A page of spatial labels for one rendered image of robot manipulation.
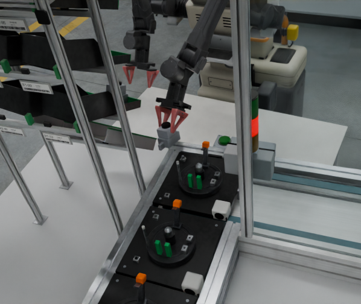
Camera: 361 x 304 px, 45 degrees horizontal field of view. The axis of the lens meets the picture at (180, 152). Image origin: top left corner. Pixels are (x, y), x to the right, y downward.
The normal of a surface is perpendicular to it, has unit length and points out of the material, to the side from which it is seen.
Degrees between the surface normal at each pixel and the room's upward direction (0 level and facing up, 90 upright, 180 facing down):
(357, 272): 90
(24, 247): 0
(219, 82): 98
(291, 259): 90
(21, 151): 0
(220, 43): 90
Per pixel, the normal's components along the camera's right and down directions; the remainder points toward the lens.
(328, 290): -0.12, -0.74
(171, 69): -0.36, -0.11
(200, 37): -0.46, 0.08
